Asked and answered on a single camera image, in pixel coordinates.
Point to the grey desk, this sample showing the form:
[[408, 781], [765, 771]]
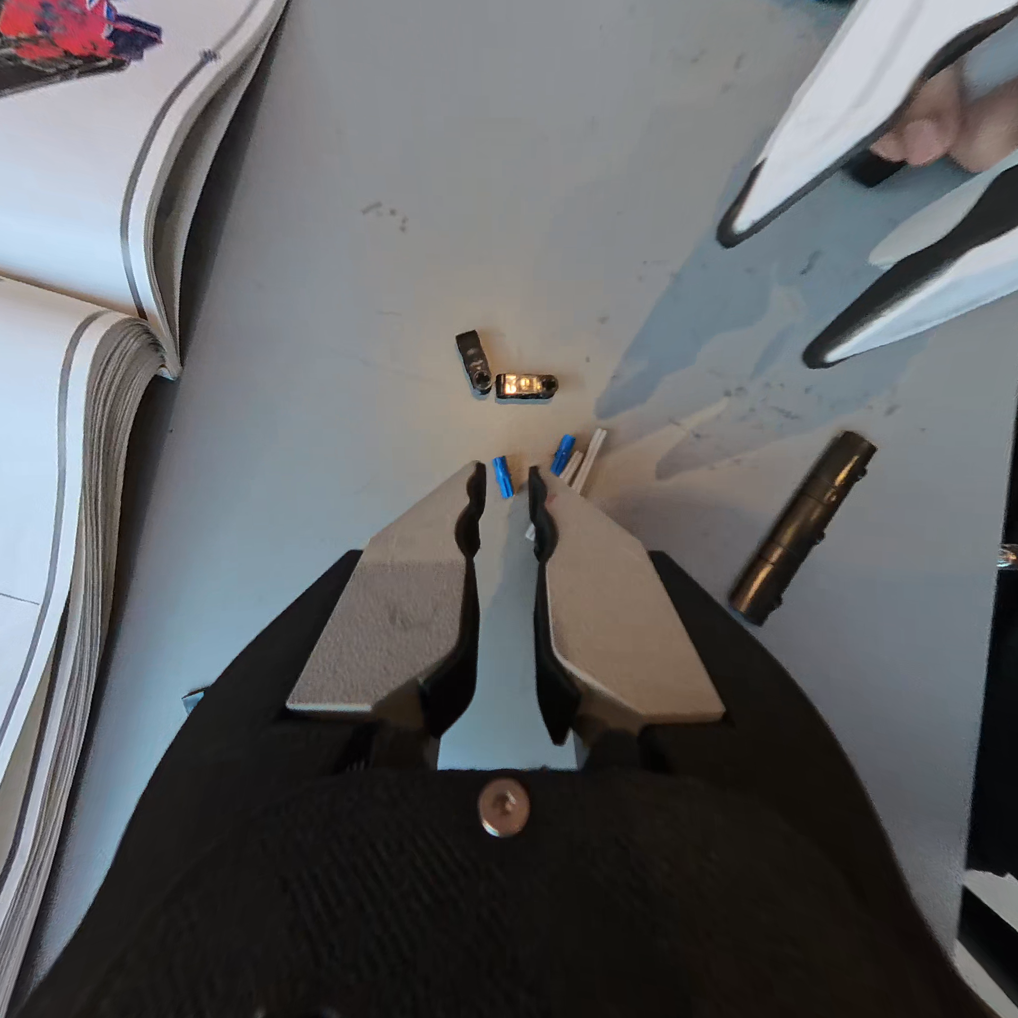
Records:
[[477, 199]]

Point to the light grey toy axle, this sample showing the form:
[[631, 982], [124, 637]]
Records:
[[574, 468], [595, 453]]

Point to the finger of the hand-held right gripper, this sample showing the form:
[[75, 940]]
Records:
[[835, 95], [954, 302]]

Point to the black axle connector brick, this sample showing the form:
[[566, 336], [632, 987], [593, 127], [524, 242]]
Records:
[[799, 529]]

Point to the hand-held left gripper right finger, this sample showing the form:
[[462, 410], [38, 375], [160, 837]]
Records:
[[628, 628]]

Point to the open instruction booklet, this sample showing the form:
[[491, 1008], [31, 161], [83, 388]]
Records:
[[63, 238]]

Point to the small black square brick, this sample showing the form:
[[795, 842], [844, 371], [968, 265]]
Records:
[[193, 701]]

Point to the person's right hand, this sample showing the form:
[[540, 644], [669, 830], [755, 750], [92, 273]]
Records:
[[938, 127]]

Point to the black pin connector brick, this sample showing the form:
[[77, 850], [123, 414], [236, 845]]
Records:
[[525, 386]]

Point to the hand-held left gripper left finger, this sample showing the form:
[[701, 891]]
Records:
[[390, 628]]

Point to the blue toy pin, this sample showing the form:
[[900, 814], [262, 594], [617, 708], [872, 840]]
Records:
[[563, 455], [503, 477]]

